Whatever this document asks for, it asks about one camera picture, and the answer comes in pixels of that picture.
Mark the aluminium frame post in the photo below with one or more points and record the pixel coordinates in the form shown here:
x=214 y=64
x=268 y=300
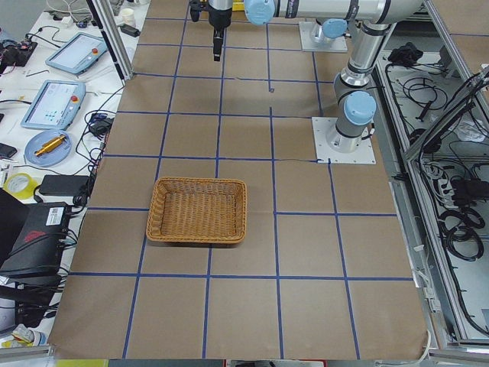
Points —
x=102 y=12

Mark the white paper cup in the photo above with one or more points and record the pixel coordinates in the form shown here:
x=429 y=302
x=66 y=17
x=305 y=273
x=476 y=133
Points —
x=127 y=16

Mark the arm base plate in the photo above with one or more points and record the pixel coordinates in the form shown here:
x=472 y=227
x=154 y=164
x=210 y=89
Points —
x=334 y=46
x=333 y=148

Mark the teach pendant tablet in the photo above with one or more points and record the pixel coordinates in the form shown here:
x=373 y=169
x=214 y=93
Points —
x=55 y=105
x=78 y=54

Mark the lower teach pendant tablet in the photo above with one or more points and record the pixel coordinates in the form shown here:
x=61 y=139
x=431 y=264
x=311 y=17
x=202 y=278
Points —
x=55 y=105

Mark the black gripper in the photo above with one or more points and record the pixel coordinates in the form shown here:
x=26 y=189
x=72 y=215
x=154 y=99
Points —
x=219 y=18

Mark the black computer box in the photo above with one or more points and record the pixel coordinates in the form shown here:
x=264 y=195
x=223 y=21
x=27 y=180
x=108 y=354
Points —
x=31 y=236

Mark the blue plate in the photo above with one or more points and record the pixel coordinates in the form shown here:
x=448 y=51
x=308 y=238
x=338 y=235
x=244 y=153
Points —
x=52 y=158

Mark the black power adapter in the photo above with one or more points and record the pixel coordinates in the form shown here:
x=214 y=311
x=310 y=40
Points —
x=63 y=185

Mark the upper teach pendant tablet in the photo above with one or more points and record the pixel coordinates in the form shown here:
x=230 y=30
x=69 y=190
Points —
x=78 y=54

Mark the brass cylinder tool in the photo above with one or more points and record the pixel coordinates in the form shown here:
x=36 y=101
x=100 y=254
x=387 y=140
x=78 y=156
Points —
x=50 y=145

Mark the brown wicker basket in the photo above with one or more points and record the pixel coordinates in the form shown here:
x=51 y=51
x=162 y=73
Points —
x=198 y=210

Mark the yellow tape roll on desk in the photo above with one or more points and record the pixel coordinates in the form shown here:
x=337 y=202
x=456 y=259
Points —
x=21 y=186

